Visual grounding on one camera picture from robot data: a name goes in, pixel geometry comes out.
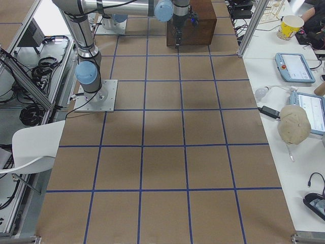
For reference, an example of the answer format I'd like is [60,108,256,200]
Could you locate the blue teach pendant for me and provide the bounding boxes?
[289,91,324,135]
[275,53,315,83]

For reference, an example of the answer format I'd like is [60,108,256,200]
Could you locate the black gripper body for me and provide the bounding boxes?
[172,11,199,31]

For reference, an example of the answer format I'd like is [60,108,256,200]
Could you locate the beige baseball cap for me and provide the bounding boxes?
[278,105,311,145]

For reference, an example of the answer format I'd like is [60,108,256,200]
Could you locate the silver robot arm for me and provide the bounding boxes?
[102,14,128,31]
[53,1,199,66]

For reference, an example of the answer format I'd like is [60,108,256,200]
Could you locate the grey metal box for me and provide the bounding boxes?
[17,18,45,54]

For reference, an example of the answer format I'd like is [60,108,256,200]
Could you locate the black power adapter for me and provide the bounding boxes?
[258,106,280,119]

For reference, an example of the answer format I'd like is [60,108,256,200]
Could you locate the white light bulb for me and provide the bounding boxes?
[254,86,270,100]

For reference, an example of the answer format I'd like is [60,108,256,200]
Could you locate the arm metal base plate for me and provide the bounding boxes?
[74,80,118,112]
[94,15,126,35]

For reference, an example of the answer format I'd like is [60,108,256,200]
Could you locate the coiled black cables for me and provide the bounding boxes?
[19,56,59,127]

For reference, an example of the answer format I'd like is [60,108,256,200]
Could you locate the black usb cable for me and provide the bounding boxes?
[307,172,325,196]

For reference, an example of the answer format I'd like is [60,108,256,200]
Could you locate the blue teach pendant far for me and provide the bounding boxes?
[275,53,315,83]

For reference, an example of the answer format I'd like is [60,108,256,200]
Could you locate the black glasses case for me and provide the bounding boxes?
[303,193,324,221]

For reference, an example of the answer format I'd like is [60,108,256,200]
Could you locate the white plastic chair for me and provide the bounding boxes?
[1,120,66,174]

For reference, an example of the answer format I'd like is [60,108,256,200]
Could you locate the blue teach pendant near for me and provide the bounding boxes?
[289,91,324,135]

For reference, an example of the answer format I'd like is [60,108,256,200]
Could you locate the aluminium frame post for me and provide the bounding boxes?
[237,0,268,57]

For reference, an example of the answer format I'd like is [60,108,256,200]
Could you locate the yellow popcorn bucket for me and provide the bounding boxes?
[277,15,304,41]

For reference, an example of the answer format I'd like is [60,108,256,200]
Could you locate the dark brown wooden cabinet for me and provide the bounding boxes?
[167,0,217,47]

